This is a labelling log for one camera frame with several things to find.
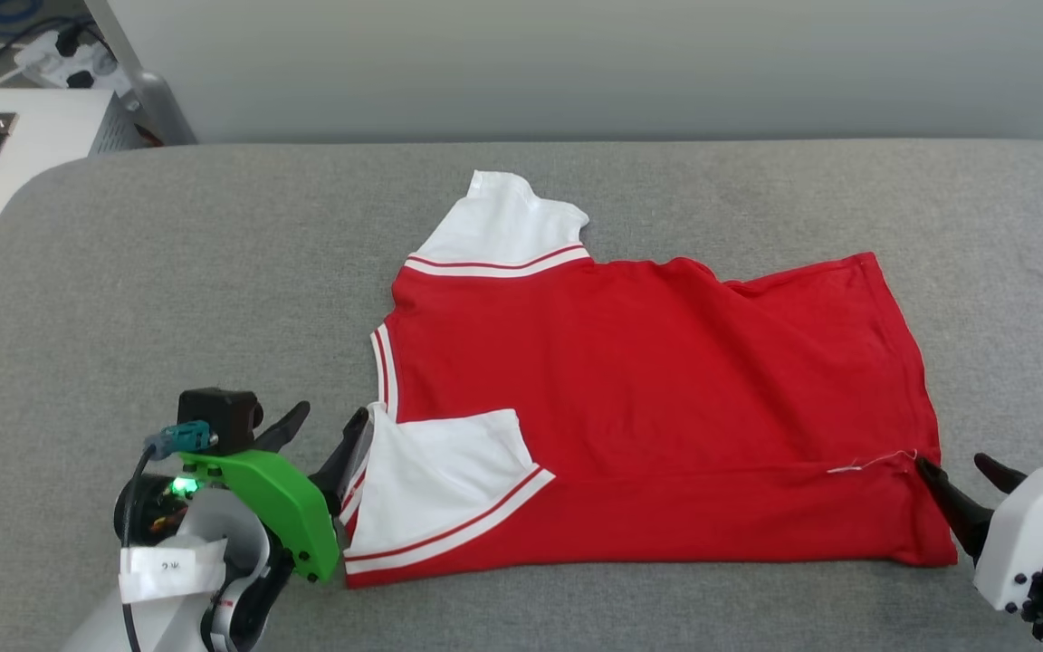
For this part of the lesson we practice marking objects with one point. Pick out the red and white jersey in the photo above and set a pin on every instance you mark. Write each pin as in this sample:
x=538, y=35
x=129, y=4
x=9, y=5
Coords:
x=648, y=389

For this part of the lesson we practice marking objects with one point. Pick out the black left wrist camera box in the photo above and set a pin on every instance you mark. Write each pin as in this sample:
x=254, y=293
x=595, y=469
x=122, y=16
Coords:
x=218, y=417

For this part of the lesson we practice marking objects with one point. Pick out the white power strip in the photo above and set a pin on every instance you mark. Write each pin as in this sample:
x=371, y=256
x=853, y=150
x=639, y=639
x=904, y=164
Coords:
x=69, y=59

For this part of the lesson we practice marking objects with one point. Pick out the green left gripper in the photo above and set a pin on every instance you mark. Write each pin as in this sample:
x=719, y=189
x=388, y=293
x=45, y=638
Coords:
x=286, y=507

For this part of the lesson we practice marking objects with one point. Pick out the grey partition frame post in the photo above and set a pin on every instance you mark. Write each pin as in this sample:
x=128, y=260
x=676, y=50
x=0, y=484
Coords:
x=146, y=91

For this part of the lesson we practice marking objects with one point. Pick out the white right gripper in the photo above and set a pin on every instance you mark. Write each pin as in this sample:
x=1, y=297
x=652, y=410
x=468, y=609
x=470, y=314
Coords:
x=1038, y=525

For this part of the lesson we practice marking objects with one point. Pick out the white paper label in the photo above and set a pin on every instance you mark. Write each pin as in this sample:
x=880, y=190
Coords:
x=168, y=569

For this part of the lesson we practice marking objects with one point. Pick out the white metal equipment box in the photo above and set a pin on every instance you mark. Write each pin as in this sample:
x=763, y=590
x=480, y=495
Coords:
x=42, y=136

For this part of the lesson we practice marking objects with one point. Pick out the white partition panel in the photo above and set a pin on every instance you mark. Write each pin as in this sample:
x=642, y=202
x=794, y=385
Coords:
x=576, y=63

